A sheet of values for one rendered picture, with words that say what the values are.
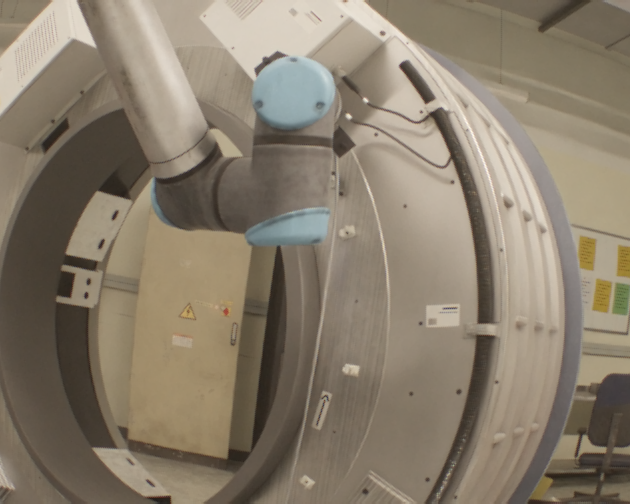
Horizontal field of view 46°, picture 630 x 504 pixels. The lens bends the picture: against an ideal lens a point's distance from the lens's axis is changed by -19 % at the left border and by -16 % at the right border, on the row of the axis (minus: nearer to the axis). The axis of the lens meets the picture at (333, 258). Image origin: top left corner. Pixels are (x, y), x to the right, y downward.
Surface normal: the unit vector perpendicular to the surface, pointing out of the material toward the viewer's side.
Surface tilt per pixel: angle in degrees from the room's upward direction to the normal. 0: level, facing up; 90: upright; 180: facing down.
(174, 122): 115
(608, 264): 90
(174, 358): 90
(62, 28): 90
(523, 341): 87
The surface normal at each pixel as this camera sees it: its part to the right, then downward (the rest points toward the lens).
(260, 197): -0.57, 0.04
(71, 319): 0.88, -0.02
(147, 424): 0.19, -0.05
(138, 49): 0.47, 0.43
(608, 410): -0.36, 0.04
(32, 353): 0.87, -0.25
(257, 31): -0.47, -0.14
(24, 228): 0.76, 0.44
